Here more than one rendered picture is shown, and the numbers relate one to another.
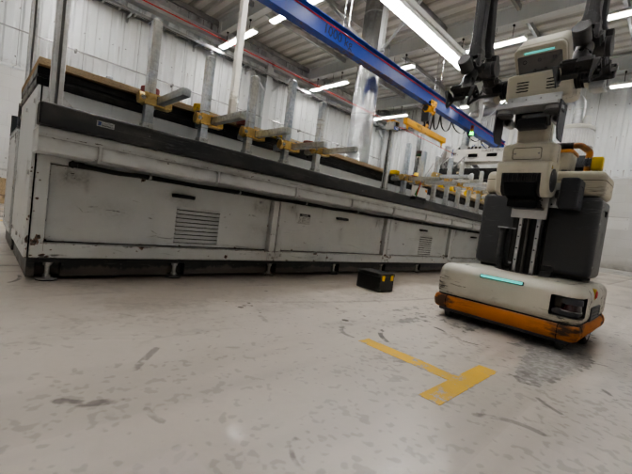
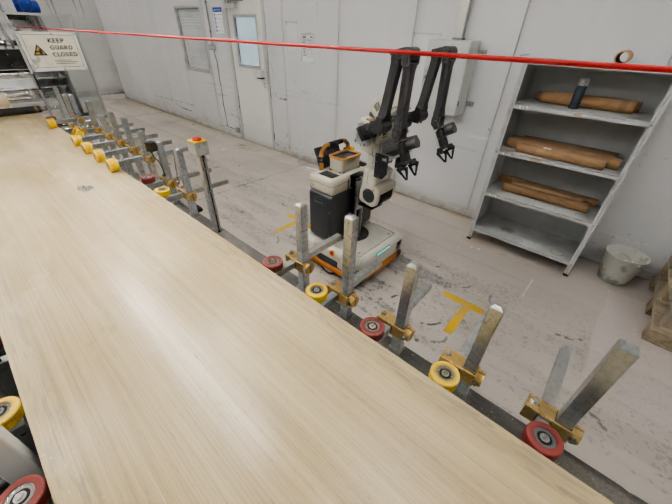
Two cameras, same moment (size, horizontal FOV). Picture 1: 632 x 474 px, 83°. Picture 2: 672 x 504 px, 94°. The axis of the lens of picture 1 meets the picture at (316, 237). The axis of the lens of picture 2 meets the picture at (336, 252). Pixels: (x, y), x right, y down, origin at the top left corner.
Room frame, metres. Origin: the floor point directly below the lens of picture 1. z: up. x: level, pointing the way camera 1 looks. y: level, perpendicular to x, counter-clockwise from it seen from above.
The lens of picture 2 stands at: (2.19, 1.15, 1.67)
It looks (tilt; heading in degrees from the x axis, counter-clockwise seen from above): 35 degrees down; 265
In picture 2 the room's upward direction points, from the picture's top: 2 degrees clockwise
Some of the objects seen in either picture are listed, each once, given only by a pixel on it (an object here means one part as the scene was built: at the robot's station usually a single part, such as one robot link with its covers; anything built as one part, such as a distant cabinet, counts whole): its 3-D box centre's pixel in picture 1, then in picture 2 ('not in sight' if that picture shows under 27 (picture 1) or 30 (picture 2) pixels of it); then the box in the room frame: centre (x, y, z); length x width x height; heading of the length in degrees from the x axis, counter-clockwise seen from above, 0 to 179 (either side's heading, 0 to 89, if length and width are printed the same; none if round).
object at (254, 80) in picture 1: (249, 122); (402, 318); (1.88, 0.42, 0.87); 0.04 x 0.04 x 0.48; 44
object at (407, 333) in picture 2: (252, 134); (395, 325); (1.90, 0.41, 0.81); 0.14 x 0.06 x 0.05; 134
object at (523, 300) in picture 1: (520, 294); (351, 244); (1.85, -1.10, 0.16); 0.67 x 0.64 x 0.25; 134
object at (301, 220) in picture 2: (318, 140); (302, 253); (2.23, 0.06, 0.90); 0.04 x 0.04 x 0.48; 44
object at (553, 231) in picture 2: not in sight; (553, 170); (0.15, -1.25, 0.78); 0.90 x 0.45 x 1.55; 134
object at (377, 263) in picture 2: (298, 147); (349, 284); (2.04, 0.17, 0.80); 0.43 x 0.03 x 0.04; 44
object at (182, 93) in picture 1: (165, 101); (549, 398); (1.51, 0.70, 0.82); 0.43 x 0.03 x 0.04; 44
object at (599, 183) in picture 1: (539, 215); (345, 195); (1.91, -1.17, 0.59); 0.55 x 0.34 x 0.83; 44
